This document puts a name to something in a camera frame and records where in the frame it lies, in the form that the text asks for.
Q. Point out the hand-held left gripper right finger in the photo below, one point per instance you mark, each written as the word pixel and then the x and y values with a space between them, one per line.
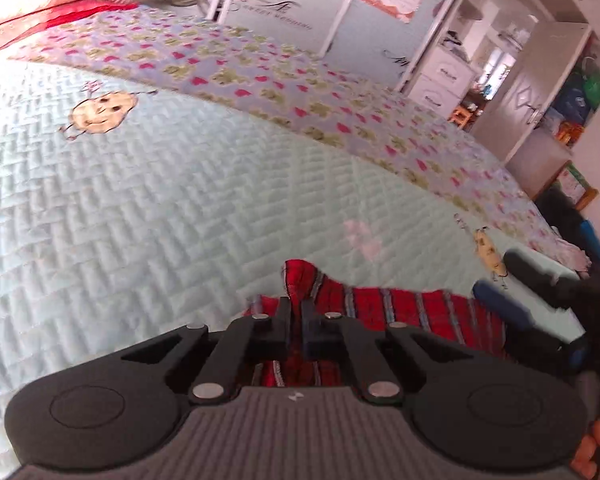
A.
pixel 307 327

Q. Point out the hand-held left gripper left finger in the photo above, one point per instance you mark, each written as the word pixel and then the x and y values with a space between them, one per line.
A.
pixel 282 322

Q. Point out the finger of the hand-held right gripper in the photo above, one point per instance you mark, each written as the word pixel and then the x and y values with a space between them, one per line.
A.
pixel 530 275
pixel 502 305

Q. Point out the red plaid shirt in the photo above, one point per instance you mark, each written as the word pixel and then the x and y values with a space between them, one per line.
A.
pixel 405 310

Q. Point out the dark bag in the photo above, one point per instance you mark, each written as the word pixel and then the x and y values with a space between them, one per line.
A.
pixel 565 215

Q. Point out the green printed box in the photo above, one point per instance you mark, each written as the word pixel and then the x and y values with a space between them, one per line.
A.
pixel 575 185

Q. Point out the wooden stool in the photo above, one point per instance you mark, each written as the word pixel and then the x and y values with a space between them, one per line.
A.
pixel 462 119

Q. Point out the white door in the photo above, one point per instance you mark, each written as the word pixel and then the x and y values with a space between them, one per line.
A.
pixel 525 105

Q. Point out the quilted bee bedspread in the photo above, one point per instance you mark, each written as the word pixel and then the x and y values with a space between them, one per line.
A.
pixel 155 200

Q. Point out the cluttered storage shelf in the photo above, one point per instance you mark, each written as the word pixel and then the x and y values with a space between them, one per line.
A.
pixel 580 100

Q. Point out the white drawer cabinet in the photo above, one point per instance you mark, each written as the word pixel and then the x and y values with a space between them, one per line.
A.
pixel 445 75

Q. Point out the frog and heart blanket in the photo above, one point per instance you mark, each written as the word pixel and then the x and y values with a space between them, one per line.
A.
pixel 280 70

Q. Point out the white corner shelf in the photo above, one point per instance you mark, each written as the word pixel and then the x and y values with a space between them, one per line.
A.
pixel 480 5

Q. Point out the sliding door wardrobe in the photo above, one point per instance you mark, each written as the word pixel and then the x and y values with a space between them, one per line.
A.
pixel 300 5

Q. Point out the red patterned bed sheet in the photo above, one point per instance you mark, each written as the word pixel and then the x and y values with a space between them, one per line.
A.
pixel 55 20

